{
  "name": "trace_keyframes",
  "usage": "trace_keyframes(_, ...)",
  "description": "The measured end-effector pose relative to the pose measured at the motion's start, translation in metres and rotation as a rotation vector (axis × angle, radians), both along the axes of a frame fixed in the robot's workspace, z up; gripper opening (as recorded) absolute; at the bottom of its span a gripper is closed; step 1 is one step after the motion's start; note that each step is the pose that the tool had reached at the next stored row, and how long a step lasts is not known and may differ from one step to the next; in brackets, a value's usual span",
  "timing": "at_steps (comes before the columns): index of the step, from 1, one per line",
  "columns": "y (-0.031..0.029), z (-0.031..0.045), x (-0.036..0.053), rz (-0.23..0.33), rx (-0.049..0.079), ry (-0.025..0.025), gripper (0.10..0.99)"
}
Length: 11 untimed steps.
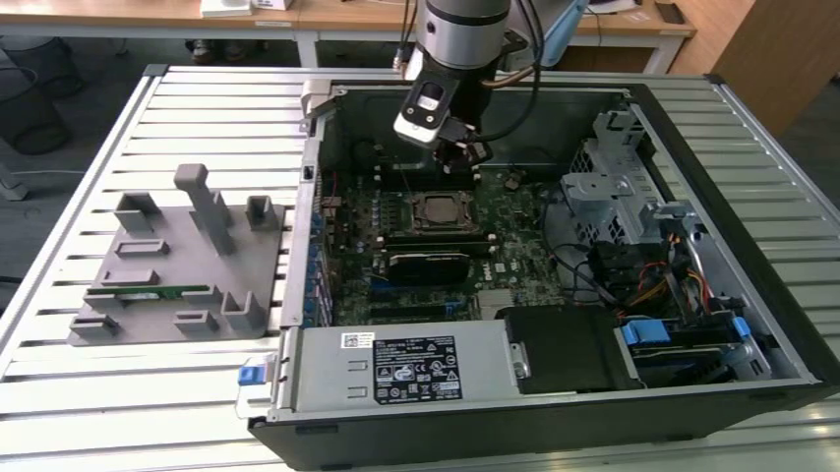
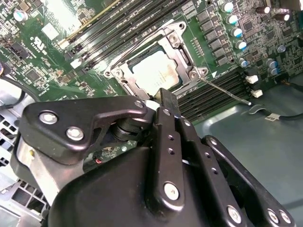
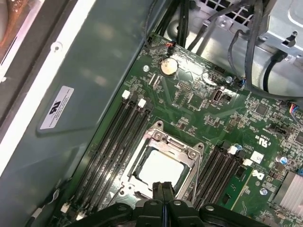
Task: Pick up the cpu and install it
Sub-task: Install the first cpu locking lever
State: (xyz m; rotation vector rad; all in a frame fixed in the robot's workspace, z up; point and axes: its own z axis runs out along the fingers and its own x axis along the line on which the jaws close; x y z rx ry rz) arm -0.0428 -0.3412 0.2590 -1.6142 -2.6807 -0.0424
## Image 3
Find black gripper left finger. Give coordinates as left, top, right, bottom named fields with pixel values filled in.
left=68, top=181, right=164, bottom=227

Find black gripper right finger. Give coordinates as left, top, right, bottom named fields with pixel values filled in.
left=164, top=181, right=268, bottom=227

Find silver CPU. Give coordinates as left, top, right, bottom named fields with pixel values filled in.
left=132, top=148, right=187, bottom=191

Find metal socket cover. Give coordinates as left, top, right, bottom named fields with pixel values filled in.
left=120, top=129, right=205, bottom=201

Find CPU socket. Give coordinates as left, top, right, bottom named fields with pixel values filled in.
left=119, top=120, right=206, bottom=201

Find RAM slot black latches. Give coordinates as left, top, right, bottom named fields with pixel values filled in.
left=194, top=141, right=229, bottom=204
left=208, top=152, right=244, bottom=206
left=70, top=96, right=138, bottom=217
left=86, top=105, right=154, bottom=224

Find RAM slot white latches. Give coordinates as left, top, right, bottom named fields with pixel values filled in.
left=77, top=98, right=147, bottom=222
left=214, top=158, right=253, bottom=209
left=201, top=145, right=239, bottom=205
left=60, top=89, right=131, bottom=213

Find green motherboard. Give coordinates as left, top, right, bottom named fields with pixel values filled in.
left=68, top=33, right=303, bottom=227

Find silver chipset heatsink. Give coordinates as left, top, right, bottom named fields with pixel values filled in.
left=272, top=170, right=303, bottom=213

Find black PC case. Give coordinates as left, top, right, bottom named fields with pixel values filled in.
left=0, top=0, right=303, bottom=227

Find silver USB port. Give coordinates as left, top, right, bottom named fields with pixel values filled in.
left=209, top=88, right=224, bottom=104

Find white label sticker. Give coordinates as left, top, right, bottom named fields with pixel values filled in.
left=39, top=85, right=74, bottom=130

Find silver coin cell battery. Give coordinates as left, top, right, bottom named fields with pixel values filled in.
left=159, top=57, right=178, bottom=77

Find silver metal drive cage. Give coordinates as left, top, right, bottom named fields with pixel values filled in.
left=258, top=0, right=303, bottom=59

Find thick black cable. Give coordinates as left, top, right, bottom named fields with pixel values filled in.
left=262, top=53, right=303, bottom=100

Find black cable bundle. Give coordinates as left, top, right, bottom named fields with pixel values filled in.
left=155, top=0, right=197, bottom=52

